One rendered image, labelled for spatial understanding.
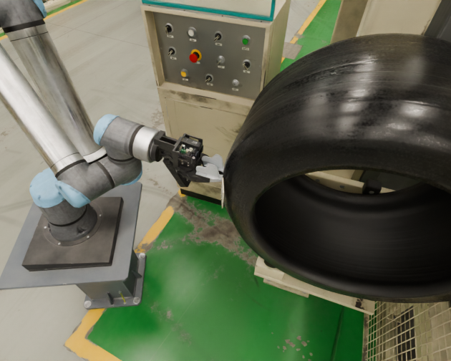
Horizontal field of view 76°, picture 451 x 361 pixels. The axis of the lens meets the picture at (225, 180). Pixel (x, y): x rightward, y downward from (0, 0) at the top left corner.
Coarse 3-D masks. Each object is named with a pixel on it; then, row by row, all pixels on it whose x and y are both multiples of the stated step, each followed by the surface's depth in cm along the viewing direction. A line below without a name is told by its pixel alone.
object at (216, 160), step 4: (204, 156) 76; (216, 156) 74; (220, 156) 73; (204, 160) 77; (208, 160) 76; (212, 160) 76; (216, 160) 75; (220, 160) 74; (204, 164) 77; (208, 164) 77; (216, 164) 76; (220, 164) 75; (220, 168) 76; (220, 172) 76
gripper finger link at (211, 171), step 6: (198, 168) 74; (204, 168) 73; (210, 168) 72; (216, 168) 72; (198, 174) 74; (204, 174) 74; (210, 174) 74; (216, 174) 73; (210, 180) 74; (216, 180) 74
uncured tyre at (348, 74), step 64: (320, 64) 51; (384, 64) 44; (448, 64) 43; (256, 128) 51; (320, 128) 42; (384, 128) 39; (448, 128) 37; (256, 192) 55; (320, 192) 91; (448, 192) 40; (320, 256) 85; (384, 256) 80; (448, 256) 68
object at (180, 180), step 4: (164, 160) 77; (168, 160) 76; (168, 164) 77; (172, 164) 77; (168, 168) 79; (172, 168) 78; (172, 172) 79; (176, 176) 80; (180, 176) 80; (176, 180) 82; (180, 180) 81; (184, 180) 82; (188, 180) 83; (180, 184) 83; (184, 184) 82; (188, 184) 83
